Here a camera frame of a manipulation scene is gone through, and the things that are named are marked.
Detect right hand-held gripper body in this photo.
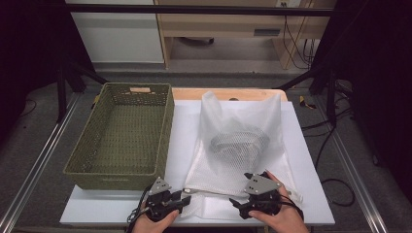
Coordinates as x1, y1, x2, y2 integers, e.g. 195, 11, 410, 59
244, 172, 283, 216

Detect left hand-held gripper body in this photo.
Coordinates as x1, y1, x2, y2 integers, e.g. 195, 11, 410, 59
144, 177, 179, 223

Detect white mesh laundry bag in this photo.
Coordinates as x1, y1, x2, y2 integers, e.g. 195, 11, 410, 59
181, 90, 304, 221

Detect blue denim jeans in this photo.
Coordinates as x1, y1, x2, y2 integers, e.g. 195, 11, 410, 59
208, 129, 271, 163

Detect green woven basket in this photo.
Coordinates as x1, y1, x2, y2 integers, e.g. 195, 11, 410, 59
62, 82, 176, 192

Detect person's left hand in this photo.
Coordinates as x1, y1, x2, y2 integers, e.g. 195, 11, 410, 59
130, 209, 180, 233

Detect person's right hand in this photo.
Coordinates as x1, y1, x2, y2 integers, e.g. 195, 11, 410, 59
249, 171, 309, 233

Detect yellow and black tape piece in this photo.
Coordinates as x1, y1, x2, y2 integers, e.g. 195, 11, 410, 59
298, 95, 318, 111

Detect black metal stand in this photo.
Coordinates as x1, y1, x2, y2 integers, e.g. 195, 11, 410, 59
56, 59, 110, 124
275, 61, 338, 127

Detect dark flat object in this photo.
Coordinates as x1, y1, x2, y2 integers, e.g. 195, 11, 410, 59
178, 36, 216, 46

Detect white cabinet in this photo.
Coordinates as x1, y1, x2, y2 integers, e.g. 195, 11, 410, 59
64, 0, 165, 64

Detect wooden desk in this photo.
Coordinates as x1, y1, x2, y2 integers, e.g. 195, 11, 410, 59
154, 0, 338, 71

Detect black curtain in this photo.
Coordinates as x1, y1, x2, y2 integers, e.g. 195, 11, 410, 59
0, 0, 95, 147
310, 0, 412, 202

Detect left hand-held gripper cable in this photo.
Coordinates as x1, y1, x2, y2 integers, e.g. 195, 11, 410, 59
125, 187, 154, 233

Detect hand-held gripper cable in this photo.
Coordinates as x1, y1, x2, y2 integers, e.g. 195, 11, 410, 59
271, 193, 305, 221
125, 187, 154, 233

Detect right hand-held gripper cable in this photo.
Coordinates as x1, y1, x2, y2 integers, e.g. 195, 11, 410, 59
271, 193, 305, 221

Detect black looped cable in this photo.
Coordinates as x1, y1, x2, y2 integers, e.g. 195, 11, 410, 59
321, 178, 357, 208

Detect aluminium rail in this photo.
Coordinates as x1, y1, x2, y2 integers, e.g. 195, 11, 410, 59
0, 93, 82, 233
312, 96, 390, 233

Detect thin black floor cable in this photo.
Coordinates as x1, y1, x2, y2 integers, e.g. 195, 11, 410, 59
17, 98, 37, 119

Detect black hanging cables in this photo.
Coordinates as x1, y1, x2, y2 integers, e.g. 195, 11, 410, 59
282, 14, 317, 71

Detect yellow cable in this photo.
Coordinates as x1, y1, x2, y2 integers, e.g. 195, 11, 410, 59
285, 0, 315, 70

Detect black horizontal frame bar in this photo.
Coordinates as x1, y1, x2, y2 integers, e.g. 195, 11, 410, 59
62, 3, 334, 17

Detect white wall socket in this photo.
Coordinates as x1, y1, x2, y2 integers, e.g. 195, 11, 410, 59
275, 0, 302, 8

